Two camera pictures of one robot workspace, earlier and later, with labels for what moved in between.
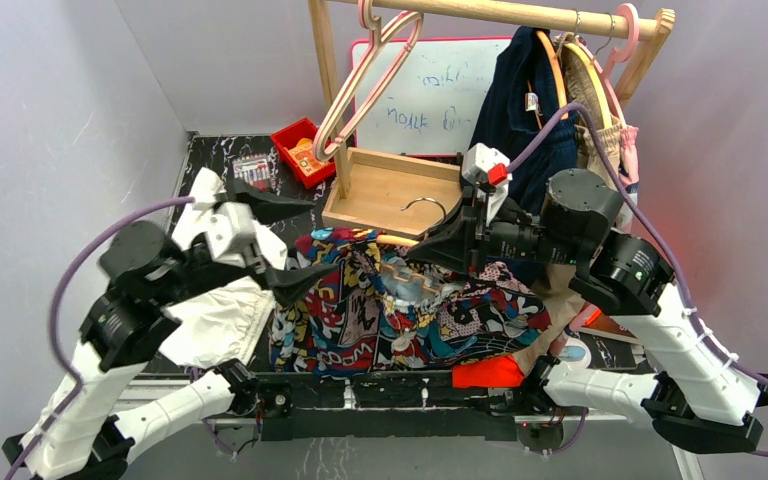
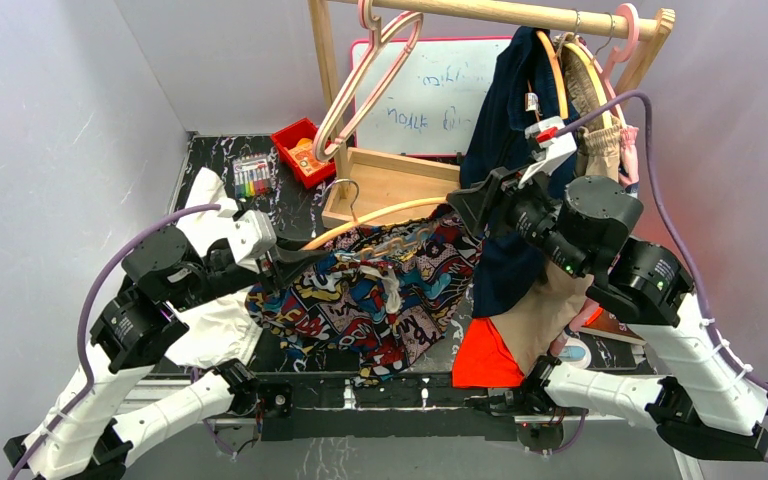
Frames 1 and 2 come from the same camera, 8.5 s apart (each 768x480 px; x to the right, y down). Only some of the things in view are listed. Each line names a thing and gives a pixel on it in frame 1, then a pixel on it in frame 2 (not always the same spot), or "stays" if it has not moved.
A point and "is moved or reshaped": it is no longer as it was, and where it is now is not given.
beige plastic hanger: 372,23 stays
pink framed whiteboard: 433,103 stays
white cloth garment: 220,325 stays
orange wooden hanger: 398,240 to 396,244
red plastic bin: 294,145 stays
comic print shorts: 357,304 is moved or reshaped
